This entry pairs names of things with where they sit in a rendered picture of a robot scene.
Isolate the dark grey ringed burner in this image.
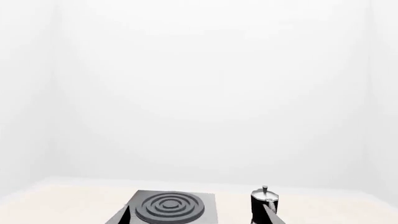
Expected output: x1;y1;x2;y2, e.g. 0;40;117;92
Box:
134;191;206;224

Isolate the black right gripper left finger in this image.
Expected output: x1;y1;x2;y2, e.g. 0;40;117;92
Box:
107;205;132;224

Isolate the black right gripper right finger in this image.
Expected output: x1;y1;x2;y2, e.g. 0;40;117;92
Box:
262;203;287;224

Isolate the grey flat stove base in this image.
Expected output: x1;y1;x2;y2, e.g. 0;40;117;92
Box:
104;189;218;224

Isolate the black silver moka pot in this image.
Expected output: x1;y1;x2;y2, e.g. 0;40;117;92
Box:
249;185;280;224

